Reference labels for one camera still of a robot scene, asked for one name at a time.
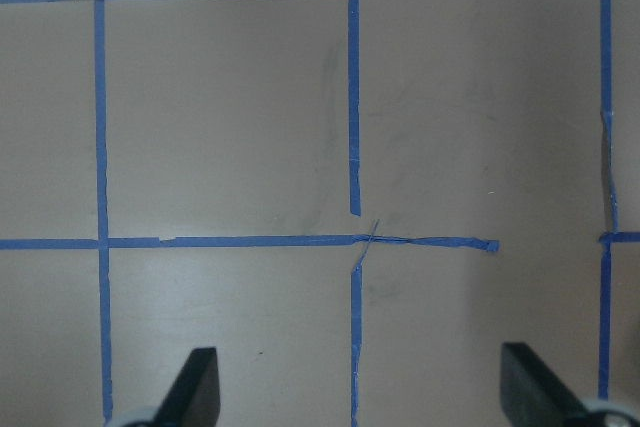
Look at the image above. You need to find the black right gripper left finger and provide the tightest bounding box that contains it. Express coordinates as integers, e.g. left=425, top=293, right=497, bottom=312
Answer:
left=107, top=346, right=223, bottom=427

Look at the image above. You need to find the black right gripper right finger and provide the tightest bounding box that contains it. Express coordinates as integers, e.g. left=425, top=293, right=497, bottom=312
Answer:
left=500, top=341, right=640, bottom=427

